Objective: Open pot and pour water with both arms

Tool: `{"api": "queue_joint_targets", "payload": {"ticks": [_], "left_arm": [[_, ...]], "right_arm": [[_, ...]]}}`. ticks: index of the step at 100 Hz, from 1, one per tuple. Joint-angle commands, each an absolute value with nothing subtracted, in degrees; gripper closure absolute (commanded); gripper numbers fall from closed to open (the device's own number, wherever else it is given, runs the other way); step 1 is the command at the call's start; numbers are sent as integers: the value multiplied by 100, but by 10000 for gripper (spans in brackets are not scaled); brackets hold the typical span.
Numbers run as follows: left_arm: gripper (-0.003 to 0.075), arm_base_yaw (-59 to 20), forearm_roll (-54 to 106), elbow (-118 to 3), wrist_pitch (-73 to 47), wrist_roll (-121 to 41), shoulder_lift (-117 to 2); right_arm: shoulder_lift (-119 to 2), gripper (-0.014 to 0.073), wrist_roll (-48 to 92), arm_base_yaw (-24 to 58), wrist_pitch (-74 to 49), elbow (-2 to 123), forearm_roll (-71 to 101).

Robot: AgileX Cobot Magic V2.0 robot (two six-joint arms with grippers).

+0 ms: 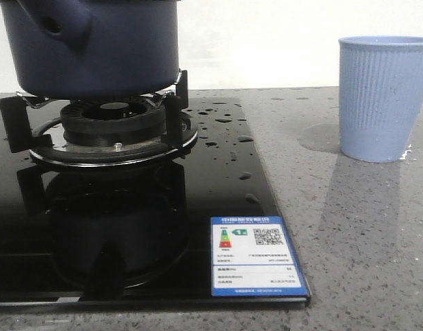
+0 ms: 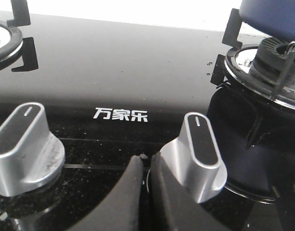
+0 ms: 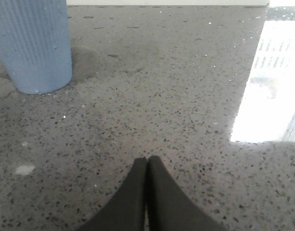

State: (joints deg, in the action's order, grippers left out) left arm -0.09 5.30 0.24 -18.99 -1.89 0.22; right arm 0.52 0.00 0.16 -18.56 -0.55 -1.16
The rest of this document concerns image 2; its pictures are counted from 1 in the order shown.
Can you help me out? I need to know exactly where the silver stove knob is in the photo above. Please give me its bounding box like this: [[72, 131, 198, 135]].
[[160, 112, 227, 203], [0, 102, 65, 197]]

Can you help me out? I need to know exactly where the black glass gas stove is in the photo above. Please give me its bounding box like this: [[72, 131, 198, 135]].
[[0, 9, 295, 231]]

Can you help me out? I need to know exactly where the silver right stove knob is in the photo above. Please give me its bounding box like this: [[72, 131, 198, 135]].
[[160, 112, 227, 203]]

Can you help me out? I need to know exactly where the black right pot support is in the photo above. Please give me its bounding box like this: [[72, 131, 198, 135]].
[[210, 8, 295, 102]]

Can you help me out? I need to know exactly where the right gas burner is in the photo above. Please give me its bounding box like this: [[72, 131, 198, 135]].
[[224, 36, 295, 109]]

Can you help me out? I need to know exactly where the silver left stove knob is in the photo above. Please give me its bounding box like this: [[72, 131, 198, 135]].
[[0, 102, 65, 197]]

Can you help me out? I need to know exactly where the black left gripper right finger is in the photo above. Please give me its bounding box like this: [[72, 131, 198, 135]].
[[150, 153, 228, 231]]

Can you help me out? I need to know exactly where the gas burner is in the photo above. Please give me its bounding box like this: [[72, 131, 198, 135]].
[[224, 36, 295, 109], [0, 21, 23, 63]]

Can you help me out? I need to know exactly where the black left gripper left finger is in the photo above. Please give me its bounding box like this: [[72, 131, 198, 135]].
[[70, 155, 143, 231]]

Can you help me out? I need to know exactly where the left gas burner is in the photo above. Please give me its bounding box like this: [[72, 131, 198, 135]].
[[0, 21, 23, 63]]

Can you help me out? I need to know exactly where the dark blue pot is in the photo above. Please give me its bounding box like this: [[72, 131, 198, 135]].
[[239, 0, 295, 41]]

